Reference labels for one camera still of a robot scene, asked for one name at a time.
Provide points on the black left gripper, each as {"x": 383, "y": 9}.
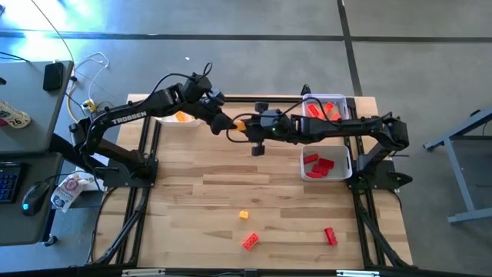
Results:
{"x": 209, "y": 112}

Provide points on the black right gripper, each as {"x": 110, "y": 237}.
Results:
{"x": 261, "y": 134}

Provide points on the yellow long toy block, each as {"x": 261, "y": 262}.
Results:
{"x": 240, "y": 126}
{"x": 180, "y": 116}

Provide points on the small yellow toy block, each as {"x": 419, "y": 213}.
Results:
{"x": 243, "y": 214}

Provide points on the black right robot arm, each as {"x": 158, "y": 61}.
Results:
{"x": 346, "y": 127}

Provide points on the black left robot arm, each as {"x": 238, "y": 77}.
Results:
{"x": 128, "y": 117}

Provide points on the white plastic bin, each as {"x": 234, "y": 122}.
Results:
{"x": 192, "y": 122}

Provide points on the grey plastic bin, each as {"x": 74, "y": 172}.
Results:
{"x": 338, "y": 154}

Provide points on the clear plastic bin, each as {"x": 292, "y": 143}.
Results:
{"x": 342, "y": 101}

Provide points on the yellow plug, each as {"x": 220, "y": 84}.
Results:
{"x": 89, "y": 104}

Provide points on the crumpled printed bag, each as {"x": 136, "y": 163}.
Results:
{"x": 69, "y": 190}

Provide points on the black rectangular device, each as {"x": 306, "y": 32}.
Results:
{"x": 53, "y": 76}

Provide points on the grey desk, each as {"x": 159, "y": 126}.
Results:
{"x": 34, "y": 115}
{"x": 15, "y": 227}

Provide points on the black computer mouse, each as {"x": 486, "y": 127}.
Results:
{"x": 34, "y": 198}

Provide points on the paper tag with number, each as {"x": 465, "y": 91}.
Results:
{"x": 13, "y": 115}

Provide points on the black keyboard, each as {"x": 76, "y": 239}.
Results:
{"x": 9, "y": 182}

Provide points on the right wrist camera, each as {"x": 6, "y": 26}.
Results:
{"x": 271, "y": 116}

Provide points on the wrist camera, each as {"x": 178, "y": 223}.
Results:
{"x": 271, "y": 116}
{"x": 213, "y": 98}

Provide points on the black aluminium table frame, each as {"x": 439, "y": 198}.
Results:
{"x": 250, "y": 99}

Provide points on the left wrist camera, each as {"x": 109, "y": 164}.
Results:
{"x": 213, "y": 98}

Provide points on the silver metal bracket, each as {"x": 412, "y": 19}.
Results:
{"x": 357, "y": 273}
{"x": 143, "y": 272}

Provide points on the grey metal table frame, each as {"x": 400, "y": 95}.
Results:
{"x": 457, "y": 165}

